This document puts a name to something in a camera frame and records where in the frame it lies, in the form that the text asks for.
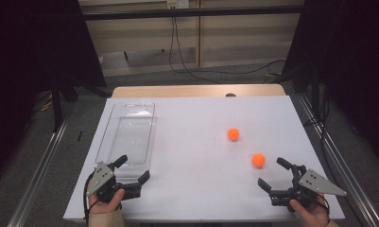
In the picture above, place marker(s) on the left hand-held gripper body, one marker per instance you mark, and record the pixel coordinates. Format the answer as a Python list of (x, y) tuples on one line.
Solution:
[(103, 176)]

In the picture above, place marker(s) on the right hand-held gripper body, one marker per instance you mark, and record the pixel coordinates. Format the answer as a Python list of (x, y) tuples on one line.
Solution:
[(316, 183)]

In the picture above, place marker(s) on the orange ball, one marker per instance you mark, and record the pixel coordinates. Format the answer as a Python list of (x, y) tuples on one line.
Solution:
[(258, 160), (233, 134)]

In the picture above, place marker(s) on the clear plastic container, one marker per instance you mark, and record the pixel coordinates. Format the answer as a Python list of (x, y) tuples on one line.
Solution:
[(130, 132)]

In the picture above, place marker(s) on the person's left hand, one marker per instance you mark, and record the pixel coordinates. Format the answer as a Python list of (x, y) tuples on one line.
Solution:
[(105, 207)]

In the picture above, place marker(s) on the person's right hand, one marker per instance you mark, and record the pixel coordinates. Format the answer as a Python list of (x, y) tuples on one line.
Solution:
[(313, 216)]

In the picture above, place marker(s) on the white table cover sheet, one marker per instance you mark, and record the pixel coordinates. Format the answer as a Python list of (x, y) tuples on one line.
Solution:
[(193, 176)]

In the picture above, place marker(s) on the black metal stand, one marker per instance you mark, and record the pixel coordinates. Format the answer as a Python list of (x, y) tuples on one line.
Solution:
[(315, 91), (56, 107)]

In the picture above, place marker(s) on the wooden table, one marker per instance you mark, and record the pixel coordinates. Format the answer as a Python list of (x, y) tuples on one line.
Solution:
[(177, 90)]

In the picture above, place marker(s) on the black curtain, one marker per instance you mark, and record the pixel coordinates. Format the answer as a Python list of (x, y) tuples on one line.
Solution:
[(351, 63), (26, 56)]

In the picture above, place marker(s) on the black horizontal bar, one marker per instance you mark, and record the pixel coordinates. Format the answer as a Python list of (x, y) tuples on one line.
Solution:
[(190, 12)]

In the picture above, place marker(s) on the metal floor rail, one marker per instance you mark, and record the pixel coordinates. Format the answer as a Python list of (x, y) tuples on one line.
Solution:
[(36, 179), (344, 170)]

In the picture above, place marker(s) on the white wall power outlet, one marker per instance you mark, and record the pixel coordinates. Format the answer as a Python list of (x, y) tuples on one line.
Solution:
[(177, 3)]

